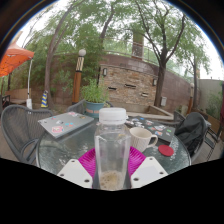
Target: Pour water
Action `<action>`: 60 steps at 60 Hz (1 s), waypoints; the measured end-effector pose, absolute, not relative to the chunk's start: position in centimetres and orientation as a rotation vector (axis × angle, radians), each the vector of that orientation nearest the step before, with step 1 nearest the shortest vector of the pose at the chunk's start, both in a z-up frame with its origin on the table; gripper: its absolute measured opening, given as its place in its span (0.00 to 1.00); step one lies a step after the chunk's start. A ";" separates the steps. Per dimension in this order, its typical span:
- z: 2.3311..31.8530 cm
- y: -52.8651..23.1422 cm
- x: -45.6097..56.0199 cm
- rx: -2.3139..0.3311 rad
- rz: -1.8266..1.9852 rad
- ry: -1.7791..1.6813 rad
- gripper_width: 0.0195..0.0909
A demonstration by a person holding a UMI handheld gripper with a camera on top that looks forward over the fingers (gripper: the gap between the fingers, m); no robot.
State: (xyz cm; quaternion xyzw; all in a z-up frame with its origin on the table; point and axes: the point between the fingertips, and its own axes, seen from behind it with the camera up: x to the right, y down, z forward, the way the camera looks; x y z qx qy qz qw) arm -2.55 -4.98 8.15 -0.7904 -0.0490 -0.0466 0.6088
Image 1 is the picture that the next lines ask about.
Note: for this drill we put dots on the silver laptop with stickers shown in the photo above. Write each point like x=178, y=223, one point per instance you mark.
x=65, y=124

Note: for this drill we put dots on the grey wall box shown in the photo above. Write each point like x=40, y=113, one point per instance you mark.
x=163, y=101

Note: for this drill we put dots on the clear white-capped plastic bottle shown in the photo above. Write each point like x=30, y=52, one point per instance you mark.
x=111, y=150

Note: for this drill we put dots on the blue yellow striped cone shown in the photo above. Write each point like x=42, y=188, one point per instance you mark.
x=44, y=100

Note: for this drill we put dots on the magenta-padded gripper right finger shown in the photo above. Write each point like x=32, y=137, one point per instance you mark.
x=148, y=171

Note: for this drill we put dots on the green plant in blue pot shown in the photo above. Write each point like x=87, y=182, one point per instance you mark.
x=94, y=96

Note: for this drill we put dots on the orange canopy tent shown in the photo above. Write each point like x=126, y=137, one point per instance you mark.
x=15, y=60

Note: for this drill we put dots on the white ribbed mug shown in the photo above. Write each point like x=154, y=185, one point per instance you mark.
x=140, y=138

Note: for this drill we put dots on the wooden lamp post, globe light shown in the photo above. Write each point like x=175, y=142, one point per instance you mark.
x=77, y=83

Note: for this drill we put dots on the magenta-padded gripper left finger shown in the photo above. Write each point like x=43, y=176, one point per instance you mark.
x=75, y=173

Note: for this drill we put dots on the black laptop with stickers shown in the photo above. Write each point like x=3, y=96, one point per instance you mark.
x=156, y=128

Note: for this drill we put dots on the black wall lamp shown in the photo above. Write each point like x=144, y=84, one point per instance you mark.
x=154, y=82
x=104, y=71

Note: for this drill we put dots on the flat round red coaster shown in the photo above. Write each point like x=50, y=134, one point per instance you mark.
x=166, y=150

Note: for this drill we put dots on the black backpack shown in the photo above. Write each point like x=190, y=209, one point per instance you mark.
x=191, y=131

